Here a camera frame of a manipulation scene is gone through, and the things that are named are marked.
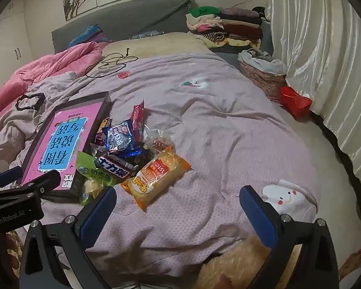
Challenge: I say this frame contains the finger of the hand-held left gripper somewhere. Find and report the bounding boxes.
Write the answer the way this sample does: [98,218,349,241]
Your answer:
[0,165,24,191]
[0,170,62,199]

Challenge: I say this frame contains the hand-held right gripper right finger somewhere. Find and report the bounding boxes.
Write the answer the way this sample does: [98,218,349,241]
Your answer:
[239,185,340,289]

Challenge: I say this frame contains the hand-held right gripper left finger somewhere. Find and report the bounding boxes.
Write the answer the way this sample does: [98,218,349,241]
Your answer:
[19,186,118,289]

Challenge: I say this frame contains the green label milk candy packet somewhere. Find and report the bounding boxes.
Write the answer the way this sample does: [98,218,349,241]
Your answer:
[75,152,118,207]

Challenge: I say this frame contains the black chocolate bar packet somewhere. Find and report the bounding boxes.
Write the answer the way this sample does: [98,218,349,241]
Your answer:
[96,153,139,179]

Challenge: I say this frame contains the orange bread packet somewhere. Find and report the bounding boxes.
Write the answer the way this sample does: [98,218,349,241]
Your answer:
[120,146,191,213]

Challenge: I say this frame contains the purple cracker packet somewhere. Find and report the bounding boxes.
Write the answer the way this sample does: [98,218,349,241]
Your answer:
[95,117,112,145]

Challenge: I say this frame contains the blue cookie packet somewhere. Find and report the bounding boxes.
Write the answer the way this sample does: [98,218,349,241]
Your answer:
[104,120,142,158]

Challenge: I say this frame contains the shallow purple cardboard box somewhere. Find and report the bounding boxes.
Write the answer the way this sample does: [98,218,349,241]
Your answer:
[19,91,113,199]

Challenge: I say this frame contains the clear candied haw packet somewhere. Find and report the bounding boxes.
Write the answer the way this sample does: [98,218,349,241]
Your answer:
[144,126,173,154]

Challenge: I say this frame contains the red sausage packet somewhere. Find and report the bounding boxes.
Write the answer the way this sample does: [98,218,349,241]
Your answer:
[131,101,146,145]

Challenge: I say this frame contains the brown floral cloth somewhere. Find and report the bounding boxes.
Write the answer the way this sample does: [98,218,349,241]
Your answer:
[1,229,25,277]

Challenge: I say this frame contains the tan plush toy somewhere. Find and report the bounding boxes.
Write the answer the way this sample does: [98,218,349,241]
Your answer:
[197,235,301,289]

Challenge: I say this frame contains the pink book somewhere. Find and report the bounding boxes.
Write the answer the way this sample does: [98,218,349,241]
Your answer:
[22,102,104,191]

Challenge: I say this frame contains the lilac printed blanket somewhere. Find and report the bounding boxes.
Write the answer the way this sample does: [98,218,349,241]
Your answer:
[0,51,319,277]

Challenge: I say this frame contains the pink quilt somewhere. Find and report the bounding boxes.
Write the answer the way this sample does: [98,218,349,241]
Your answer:
[0,40,104,121]

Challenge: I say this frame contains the red box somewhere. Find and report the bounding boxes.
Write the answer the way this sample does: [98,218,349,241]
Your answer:
[278,87,313,119]

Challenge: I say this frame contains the floral fabric basket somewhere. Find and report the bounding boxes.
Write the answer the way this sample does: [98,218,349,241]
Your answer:
[238,50,288,103]

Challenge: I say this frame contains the white wardrobe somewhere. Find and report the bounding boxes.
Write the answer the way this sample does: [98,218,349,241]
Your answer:
[0,0,33,85]

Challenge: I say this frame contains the blue knitted clothing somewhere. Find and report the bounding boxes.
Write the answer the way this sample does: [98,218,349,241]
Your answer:
[68,24,109,49]

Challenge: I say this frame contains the white grey cloth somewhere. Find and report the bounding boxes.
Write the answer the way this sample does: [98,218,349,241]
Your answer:
[238,49,288,76]

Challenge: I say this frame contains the cream satin curtain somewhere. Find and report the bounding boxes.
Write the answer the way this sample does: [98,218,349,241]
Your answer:
[265,0,361,217]

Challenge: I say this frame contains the beige bed sheet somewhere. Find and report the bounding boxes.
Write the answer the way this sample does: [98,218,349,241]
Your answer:
[101,32,217,64]

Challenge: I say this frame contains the grey patterned cloth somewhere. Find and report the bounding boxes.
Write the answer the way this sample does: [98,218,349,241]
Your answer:
[129,30,164,39]

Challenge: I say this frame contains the grey headboard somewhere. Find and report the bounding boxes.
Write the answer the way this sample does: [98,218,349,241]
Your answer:
[51,0,199,53]

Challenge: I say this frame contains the stack of folded clothes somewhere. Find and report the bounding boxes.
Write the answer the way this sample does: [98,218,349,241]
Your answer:
[185,6,271,49]

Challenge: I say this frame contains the black plastic frame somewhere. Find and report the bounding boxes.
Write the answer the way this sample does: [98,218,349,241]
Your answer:
[15,93,45,111]

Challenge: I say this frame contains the black cable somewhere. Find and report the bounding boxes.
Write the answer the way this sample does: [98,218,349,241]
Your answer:
[84,47,139,78]

